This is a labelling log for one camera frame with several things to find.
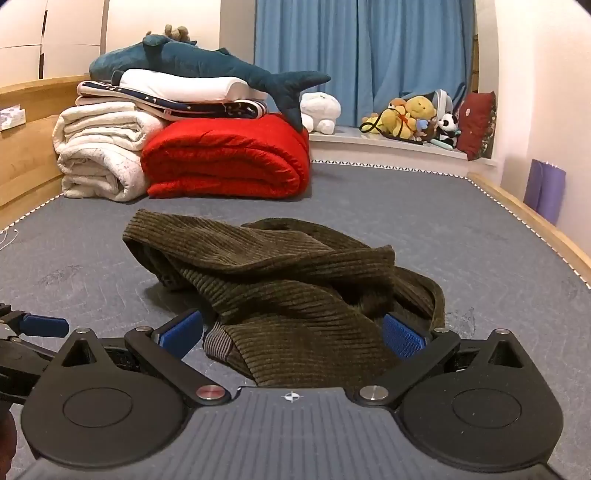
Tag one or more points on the red folded quilt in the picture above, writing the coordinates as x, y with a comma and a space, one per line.
231, 157

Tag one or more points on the tissue box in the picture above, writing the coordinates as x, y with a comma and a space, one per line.
10, 117

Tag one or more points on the blue curtain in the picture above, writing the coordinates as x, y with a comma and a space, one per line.
364, 55

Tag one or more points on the grey quilted mattress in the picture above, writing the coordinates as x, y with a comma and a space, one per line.
92, 258

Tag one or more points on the white folded pillow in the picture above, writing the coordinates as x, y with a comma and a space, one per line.
184, 87

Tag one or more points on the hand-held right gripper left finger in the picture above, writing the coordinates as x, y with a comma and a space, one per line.
182, 334

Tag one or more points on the white blue backpack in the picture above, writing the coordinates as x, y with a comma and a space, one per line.
445, 99

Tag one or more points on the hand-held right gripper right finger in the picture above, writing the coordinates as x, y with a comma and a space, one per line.
404, 339

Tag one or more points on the white plush toy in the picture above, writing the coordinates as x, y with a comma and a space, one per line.
319, 113

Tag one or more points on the white folded blanket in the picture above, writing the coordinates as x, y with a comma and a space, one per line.
99, 147

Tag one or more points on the yellow plush toy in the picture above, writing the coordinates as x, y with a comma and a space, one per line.
392, 121

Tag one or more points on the navy star-printed blanket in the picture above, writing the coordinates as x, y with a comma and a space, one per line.
194, 108

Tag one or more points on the panda plush toy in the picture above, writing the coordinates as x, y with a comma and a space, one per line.
447, 127

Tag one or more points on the purple rolled mat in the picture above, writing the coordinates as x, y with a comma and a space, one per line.
545, 189

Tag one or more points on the brown plush toy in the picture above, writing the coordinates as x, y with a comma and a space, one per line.
173, 33

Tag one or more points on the white wardrobe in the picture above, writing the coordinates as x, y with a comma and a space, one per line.
69, 32

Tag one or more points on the dark red cushion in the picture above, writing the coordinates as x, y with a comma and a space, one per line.
476, 124

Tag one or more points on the wooden bed frame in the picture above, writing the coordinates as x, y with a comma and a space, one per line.
27, 161

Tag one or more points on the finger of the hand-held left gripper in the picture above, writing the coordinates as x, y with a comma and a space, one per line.
44, 325
27, 353

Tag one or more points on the blue shark plush toy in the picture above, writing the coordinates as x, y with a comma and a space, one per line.
194, 60

